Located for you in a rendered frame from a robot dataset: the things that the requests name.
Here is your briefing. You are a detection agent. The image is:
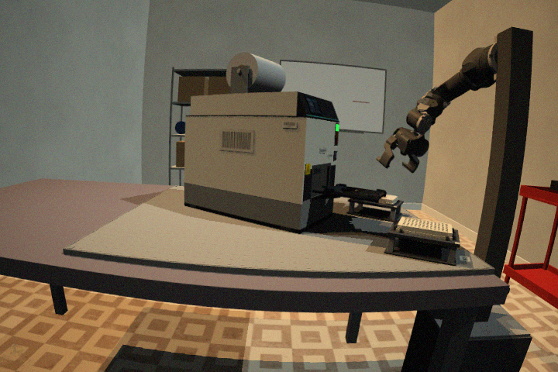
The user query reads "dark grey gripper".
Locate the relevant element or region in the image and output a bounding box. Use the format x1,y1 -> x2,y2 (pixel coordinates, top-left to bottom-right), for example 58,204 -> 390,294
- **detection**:
376,118 -> 431,173

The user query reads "grey cylinder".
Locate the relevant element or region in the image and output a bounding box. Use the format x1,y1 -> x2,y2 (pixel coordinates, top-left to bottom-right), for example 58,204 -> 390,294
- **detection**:
226,52 -> 286,93

